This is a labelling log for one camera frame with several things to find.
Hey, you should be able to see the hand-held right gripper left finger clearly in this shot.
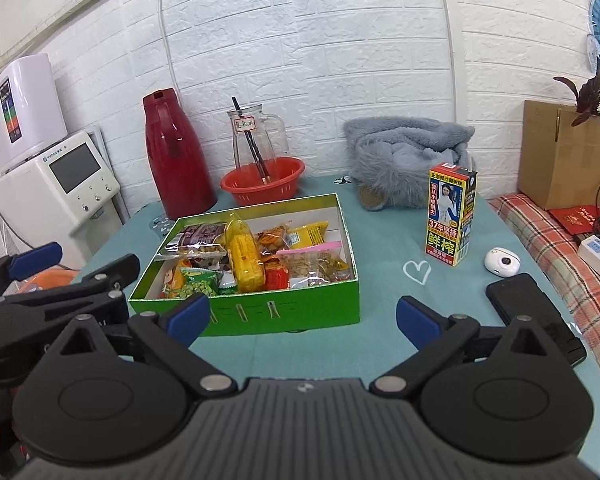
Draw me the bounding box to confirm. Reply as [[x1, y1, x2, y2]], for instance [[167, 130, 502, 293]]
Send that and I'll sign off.
[[45, 294, 236, 398]]

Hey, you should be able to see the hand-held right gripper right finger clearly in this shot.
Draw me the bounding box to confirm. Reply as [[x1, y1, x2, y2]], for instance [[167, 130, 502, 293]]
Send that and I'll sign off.
[[370, 296, 566, 397]]

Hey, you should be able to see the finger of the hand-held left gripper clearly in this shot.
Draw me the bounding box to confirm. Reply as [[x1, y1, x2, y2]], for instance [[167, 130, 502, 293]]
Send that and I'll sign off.
[[0, 254, 141, 361], [0, 241, 63, 293]]

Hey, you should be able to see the green pea snack packet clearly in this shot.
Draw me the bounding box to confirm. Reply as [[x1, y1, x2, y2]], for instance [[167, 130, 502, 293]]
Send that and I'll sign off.
[[180, 267, 221, 299]]

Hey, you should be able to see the cartoon print snack packet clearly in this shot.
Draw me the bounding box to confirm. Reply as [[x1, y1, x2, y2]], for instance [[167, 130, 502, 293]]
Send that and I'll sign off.
[[160, 257, 187, 299]]

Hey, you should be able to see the clear nut packet dark label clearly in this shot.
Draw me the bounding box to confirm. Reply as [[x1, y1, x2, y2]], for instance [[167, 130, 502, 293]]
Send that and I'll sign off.
[[162, 224, 229, 262]]

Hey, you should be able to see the tall yellow snack packet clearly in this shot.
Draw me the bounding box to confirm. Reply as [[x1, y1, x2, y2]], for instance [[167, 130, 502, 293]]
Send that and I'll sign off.
[[225, 214, 267, 293]]

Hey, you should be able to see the red yellow snack packet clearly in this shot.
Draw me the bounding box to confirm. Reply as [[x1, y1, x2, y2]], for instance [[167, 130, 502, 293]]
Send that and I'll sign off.
[[265, 265, 291, 291]]

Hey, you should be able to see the green cardboard box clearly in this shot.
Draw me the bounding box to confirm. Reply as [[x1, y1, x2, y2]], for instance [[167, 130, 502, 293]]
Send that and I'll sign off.
[[128, 192, 362, 337]]

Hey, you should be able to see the pink-edged cracker packet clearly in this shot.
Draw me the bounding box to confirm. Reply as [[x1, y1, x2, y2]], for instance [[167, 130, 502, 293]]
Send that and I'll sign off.
[[276, 241, 357, 289]]

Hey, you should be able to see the orange plastic basin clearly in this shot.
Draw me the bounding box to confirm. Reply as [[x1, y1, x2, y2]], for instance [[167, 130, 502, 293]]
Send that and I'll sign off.
[[15, 267, 81, 296]]

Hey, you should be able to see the white dispenser with screen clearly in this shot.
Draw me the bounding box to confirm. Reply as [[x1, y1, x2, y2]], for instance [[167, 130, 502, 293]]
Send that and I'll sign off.
[[0, 130, 128, 271]]

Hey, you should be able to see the white round device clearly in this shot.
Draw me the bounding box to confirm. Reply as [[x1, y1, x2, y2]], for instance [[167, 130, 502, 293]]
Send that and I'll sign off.
[[484, 247, 523, 277]]

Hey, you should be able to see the printed juice carton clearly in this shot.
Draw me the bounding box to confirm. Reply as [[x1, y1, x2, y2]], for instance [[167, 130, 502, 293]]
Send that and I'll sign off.
[[424, 162, 478, 267]]

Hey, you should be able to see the black smartphone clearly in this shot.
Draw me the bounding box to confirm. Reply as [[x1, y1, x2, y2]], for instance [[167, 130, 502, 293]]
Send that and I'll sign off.
[[486, 273, 587, 367]]

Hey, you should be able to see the white water ionizer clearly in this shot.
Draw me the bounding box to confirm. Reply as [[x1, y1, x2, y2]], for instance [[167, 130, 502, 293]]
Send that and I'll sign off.
[[0, 54, 68, 173]]

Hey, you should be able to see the plaid cloth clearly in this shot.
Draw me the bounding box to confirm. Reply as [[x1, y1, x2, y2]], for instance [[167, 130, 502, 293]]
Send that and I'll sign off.
[[487, 192, 600, 391]]

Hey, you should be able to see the red thermos jug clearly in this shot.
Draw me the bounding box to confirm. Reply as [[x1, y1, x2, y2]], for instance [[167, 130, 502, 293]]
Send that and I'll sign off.
[[143, 88, 218, 221]]

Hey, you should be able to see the grey fluffy garment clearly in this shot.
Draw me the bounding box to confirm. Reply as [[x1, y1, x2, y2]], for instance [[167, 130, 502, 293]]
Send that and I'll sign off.
[[342, 116, 478, 209]]

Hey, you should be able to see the red plastic basket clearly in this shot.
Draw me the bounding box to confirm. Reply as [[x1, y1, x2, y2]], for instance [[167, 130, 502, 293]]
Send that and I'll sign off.
[[220, 156, 306, 206]]

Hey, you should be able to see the black stirring stick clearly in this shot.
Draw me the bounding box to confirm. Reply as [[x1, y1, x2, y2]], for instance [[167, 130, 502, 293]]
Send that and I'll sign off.
[[231, 97, 272, 184]]

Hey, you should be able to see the red booklet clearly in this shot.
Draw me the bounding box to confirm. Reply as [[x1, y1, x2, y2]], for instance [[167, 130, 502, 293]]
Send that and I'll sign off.
[[548, 205, 600, 236]]

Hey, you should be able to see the glass pitcher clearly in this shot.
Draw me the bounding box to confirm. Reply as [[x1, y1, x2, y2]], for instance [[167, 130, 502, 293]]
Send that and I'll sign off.
[[226, 104, 287, 173]]

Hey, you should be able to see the brown cardboard box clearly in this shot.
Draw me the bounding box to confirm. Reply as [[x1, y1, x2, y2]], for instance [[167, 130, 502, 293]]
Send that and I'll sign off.
[[518, 100, 600, 211]]

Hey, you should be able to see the dark red plant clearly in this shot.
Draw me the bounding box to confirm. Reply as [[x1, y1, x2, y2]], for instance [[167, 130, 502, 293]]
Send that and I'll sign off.
[[553, 55, 600, 143]]

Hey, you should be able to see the white wall pipe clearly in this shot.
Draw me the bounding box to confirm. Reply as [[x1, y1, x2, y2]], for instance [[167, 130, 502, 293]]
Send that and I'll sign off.
[[0, 0, 146, 78]]

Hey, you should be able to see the white wall cable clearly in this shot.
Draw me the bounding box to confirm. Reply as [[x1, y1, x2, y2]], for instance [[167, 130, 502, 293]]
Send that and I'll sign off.
[[152, 0, 188, 111], [437, 0, 457, 126]]

